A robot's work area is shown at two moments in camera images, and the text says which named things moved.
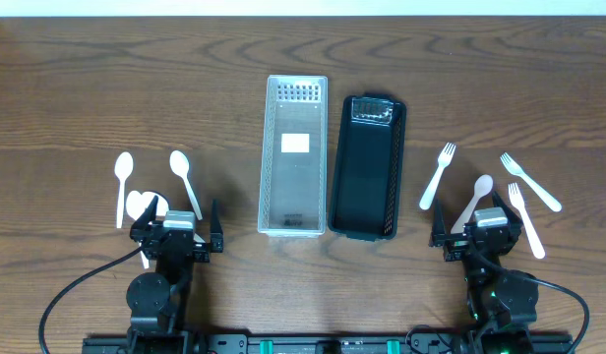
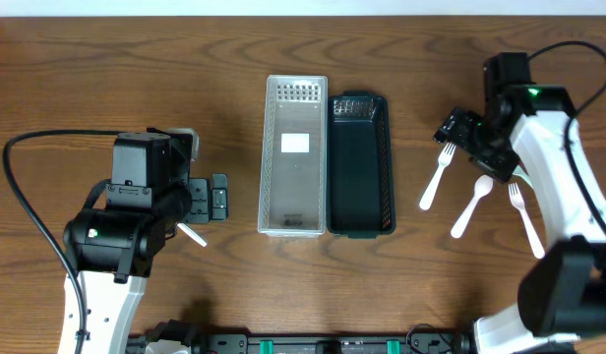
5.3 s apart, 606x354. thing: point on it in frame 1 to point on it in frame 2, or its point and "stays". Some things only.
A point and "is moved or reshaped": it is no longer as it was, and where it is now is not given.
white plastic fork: (444, 159) stays
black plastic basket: (366, 186) is moved or reshaped
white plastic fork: (516, 199) stays
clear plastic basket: (292, 180) stays
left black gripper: (175, 244) to (205, 200)
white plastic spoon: (483, 184) stays
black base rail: (330, 343) stays
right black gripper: (457, 246) to (458, 128)
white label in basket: (292, 143) stays
